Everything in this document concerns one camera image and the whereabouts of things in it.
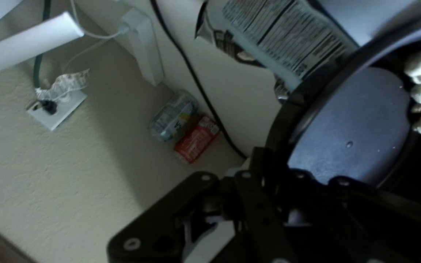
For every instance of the silver foil snack wrapper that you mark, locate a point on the silver foil snack wrapper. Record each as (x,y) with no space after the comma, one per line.
(292,39)

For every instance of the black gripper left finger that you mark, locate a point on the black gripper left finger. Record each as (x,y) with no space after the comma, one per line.
(172,229)

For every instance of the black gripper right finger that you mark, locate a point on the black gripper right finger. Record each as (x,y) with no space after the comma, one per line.
(344,222)

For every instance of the small clear bottle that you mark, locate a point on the small clear bottle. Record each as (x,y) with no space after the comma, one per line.
(173,118)

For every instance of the black bowl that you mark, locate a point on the black bowl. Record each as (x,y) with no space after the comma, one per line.
(354,121)

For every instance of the red box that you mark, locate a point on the red box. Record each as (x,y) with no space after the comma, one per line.
(197,141)

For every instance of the wall outlet with plug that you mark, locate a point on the wall outlet with plug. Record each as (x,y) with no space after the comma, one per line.
(58,103)

